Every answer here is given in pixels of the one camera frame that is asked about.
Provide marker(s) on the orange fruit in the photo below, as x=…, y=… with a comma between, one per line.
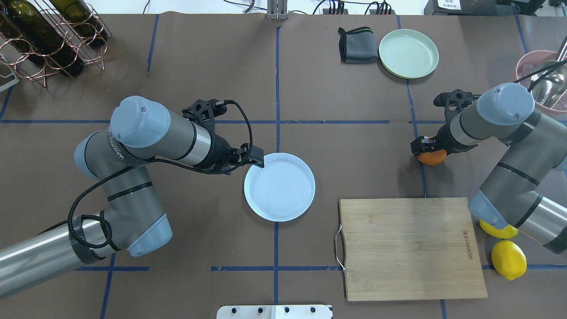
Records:
x=432, y=158

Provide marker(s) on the aluminium frame post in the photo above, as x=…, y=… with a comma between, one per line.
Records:
x=277, y=10

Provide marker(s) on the copper wire bottle rack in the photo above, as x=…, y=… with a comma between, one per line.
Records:
x=89, y=55

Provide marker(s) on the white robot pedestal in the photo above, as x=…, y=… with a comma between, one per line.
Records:
x=289, y=311

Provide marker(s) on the yellow lemon near board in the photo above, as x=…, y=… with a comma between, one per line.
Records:
x=506, y=233

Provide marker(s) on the pink bowl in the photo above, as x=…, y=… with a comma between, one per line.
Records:
x=526, y=65

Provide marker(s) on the bamboo cutting board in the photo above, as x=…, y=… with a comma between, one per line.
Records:
x=399, y=249

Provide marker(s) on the yellow lemon far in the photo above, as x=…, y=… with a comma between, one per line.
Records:
x=508, y=260

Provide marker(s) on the light blue plate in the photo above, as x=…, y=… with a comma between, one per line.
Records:
x=282, y=190

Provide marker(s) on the dark wine bottle middle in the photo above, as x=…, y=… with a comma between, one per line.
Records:
x=46, y=41

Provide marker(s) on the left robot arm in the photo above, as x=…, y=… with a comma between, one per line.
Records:
x=122, y=210

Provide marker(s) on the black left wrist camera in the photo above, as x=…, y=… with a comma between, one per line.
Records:
x=203, y=113

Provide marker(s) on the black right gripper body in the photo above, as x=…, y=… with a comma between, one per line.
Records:
x=444, y=141

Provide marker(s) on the white wire cup rack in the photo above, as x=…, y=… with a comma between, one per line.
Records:
x=8, y=77

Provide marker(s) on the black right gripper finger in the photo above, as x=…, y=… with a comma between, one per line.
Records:
x=423, y=144

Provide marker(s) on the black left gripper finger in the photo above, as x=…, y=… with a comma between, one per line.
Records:
x=252, y=155

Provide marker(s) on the dark wine bottle lower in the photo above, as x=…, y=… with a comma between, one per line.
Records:
x=8, y=32

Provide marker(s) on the black power strip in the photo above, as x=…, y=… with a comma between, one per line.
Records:
x=354, y=7

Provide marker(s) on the dark grey folded cloth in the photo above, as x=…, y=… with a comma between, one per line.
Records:
x=358, y=46

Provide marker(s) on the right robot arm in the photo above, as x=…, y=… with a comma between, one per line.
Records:
x=536, y=145

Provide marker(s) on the dark wine bottle upper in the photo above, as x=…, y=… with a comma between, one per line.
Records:
x=82, y=20

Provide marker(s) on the light green plate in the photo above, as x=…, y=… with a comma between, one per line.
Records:
x=408, y=54

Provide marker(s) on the dark wine bottle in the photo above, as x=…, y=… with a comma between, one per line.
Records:
x=82, y=20
x=46, y=41
x=8, y=32

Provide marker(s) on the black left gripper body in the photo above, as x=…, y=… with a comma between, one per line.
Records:
x=220, y=153

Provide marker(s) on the metal scoop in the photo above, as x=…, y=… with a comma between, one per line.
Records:
x=549, y=82

